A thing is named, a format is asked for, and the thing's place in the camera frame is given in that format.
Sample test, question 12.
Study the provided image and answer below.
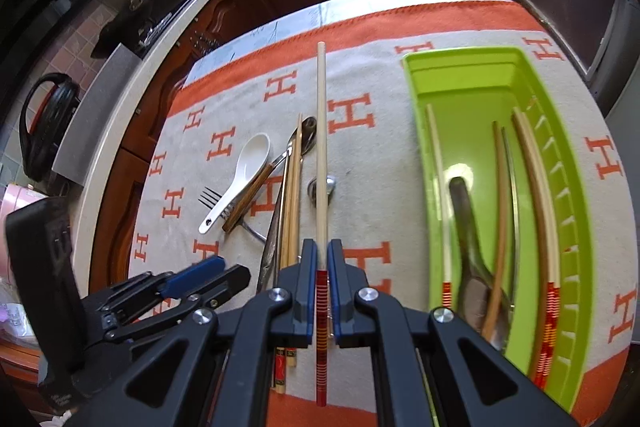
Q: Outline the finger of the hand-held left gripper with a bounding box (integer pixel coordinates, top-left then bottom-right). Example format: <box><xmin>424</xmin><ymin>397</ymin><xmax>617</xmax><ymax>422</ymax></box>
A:
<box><xmin>104</xmin><ymin>265</ymin><xmax>252</xmax><ymax>345</ymax></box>
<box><xmin>84</xmin><ymin>255</ymin><xmax>227</xmax><ymax>317</ymax></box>

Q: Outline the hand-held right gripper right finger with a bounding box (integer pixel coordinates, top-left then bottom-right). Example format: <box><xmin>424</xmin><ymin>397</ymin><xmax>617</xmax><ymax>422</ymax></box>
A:
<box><xmin>327</xmin><ymin>241</ymin><xmax>581</xmax><ymax>427</ymax></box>

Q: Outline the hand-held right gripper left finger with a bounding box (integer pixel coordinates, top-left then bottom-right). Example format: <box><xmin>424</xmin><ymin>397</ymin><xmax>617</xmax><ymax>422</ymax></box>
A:
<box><xmin>65</xmin><ymin>241</ymin><xmax>318</xmax><ymax>427</ymax></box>

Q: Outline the large steel spoon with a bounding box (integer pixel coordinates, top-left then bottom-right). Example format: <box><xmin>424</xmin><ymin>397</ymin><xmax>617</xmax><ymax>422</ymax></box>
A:
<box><xmin>256</xmin><ymin>147</ymin><xmax>296</xmax><ymax>295</ymax></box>

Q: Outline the steel fork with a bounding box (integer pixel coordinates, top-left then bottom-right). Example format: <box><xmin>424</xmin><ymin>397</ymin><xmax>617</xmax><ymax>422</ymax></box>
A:
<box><xmin>196</xmin><ymin>186</ymin><xmax>268</xmax><ymax>243</ymax></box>

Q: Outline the bamboo chopstick red black end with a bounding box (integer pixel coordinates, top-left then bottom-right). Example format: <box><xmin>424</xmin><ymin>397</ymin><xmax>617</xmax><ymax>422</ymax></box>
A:
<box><xmin>272</xmin><ymin>127</ymin><xmax>300</xmax><ymax>390</ymax></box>
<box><xmin>280</xmin><ymin>113</ymin><xmax>304</xmax><ymax>395</ymax></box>

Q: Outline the wooden-handled steel spoon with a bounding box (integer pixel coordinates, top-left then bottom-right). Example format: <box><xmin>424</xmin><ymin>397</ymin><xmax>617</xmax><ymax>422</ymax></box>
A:
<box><xmin>222</xmin><ymin>117</ymin><xmax>318</xmax><ymax>234</ymax></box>

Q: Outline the small steel spoon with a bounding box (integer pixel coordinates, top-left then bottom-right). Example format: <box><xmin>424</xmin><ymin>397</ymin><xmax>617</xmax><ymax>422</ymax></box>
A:
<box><xmin>306</xmin><ymin>174</ymin><xmax>337</xmax><ymax>208</ymax></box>

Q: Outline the pale chopstick red striped end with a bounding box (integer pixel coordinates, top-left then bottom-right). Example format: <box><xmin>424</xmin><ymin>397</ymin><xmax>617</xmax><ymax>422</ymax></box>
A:
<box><xmin>425</xmin><ymin>103</ymin><xmax>453</xmax><ymax>310</ymax></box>

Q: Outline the white ceramic spoon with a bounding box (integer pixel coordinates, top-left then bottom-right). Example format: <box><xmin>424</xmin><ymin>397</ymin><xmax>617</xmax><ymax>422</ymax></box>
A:
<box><xmin>198</xmin><ymin>133</ymin><xmax>272</xmax><ymax>235</ymax></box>

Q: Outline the short steel soup spoon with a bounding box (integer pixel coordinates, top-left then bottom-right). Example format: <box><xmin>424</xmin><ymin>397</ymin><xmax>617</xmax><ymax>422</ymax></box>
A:
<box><xmin>447</xmin><ymin>177</ymin><xmax>513</xmax><ymax>350</ymax></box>

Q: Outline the bamboo chopstick red striped end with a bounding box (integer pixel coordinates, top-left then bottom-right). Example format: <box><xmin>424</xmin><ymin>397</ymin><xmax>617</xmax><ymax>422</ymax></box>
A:
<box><xmin>315</xmin><ymin>41</ymin><xmax>332</xmax><ymax>407</ymax></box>

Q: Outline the brown wooden chopstick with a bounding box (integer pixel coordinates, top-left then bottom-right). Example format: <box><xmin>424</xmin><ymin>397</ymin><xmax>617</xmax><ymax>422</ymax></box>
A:
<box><xmin>482</xmin><ymin>121</ymin><xmax>508</xmax><ymax>343</ymax></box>

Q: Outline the steel chopstick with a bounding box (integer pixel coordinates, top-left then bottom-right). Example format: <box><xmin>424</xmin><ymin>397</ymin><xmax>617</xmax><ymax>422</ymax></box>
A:
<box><xmin>501</xmin><ymin>126</ymin><xmax>518</xmax><ymax>313</ymax></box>

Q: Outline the bamboo chopstick red yellow end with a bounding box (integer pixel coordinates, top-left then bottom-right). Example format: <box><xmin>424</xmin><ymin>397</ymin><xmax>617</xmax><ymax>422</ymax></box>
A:
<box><xmin>517</xmin><ymin>107</ymin><xmax>561</xmax><ymax>388</ymax></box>

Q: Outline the green plastic utensil tray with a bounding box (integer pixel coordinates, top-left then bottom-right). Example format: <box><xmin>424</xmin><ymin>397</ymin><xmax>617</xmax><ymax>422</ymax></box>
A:
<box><xmin>401</xmin><ymin>47</ymin><xmax>626</xmax><ymax>413</ymax></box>

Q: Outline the pink appliance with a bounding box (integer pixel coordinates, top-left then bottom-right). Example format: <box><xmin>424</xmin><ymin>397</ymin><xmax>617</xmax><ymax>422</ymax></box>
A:
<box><xmin>0</xmin><ymin>182</ymin><xmax>38</xmax><ymax>288</ymax></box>

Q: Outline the black and red pressure cooker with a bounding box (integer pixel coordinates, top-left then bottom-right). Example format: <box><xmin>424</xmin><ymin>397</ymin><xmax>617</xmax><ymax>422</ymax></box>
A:
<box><xmin>19</xmin><ymin>73</ymin><xmax>83</xmax><ymax>182</ymax></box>

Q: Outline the steel splash guard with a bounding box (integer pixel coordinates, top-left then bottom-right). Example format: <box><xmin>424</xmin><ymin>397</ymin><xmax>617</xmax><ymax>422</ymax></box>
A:
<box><xmin>52</xmin><ymin>44</ymin><xmax>143</xmax><ymax>185</ymax></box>

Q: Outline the white kitchen countertop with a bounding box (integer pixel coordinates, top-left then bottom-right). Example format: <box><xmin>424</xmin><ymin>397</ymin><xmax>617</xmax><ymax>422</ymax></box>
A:
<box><xmin>70</xmin><ymin>0</ymin><xmax>631</xmax><ymax>288</ymax></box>

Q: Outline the orange and white printed blanket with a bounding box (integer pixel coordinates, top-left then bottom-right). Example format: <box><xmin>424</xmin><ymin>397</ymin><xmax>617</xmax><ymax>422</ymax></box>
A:
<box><xmin>127</xmin><ymin>0</ymin><xmax>640</xmax><ymax>427</ymax></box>

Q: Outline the grey refrigerator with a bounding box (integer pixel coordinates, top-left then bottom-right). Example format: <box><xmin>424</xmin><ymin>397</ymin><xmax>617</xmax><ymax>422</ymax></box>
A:
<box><xmin>600</xmin><ymin>0</ymin><xmax>640</xmax><ymax>118</ymax></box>

